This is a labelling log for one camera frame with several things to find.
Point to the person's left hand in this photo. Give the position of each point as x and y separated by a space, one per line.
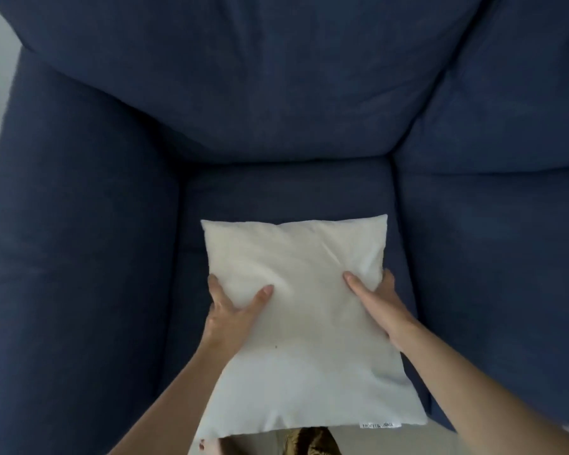
227 326

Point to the person's right hand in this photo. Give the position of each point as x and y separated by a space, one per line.
385 311

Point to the person's left thumb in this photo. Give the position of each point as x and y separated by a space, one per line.
258 299

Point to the person's right thumb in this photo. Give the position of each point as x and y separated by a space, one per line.
360 286

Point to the white pillow insert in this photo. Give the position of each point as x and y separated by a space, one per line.
308 326

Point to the person's right forearm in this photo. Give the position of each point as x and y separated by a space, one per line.
474 398

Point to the person's left forearm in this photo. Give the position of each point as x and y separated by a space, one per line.
170 406

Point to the blue sofa seat cushion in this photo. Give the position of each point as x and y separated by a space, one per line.
498 279
289 194

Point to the golden brown patterned fabric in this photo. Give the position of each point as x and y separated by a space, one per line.
309 441

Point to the dark blue sofa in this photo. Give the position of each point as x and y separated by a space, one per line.
85 241

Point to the blue sofa back cushion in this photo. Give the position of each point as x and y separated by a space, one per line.
507 89
246 75

